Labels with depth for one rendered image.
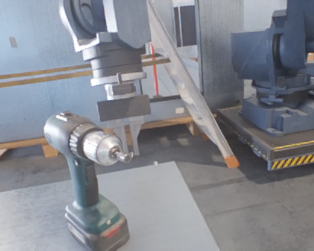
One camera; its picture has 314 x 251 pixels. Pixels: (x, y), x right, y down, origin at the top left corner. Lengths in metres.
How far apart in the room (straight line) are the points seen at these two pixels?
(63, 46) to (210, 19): 1.27
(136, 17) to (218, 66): 1.94
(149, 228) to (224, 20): 2.19
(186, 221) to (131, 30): 0.41
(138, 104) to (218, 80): 1.93
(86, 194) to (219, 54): 2.19
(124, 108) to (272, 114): 1.40
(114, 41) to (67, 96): 1.91
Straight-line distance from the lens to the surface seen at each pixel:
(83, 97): 2.48
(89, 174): 0.44
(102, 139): 0.35
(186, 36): 7.03
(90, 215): 0.48
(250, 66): 1.89
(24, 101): 2.61
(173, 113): 2.53
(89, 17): 0.70
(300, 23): 1.69
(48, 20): 2.46
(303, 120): 1.97
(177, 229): 0.52
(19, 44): 2.54
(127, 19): 0.62
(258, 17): 6.44
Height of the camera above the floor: 1.00
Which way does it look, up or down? 20 degrees down
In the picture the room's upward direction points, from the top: 7 degrees counter-clockwise
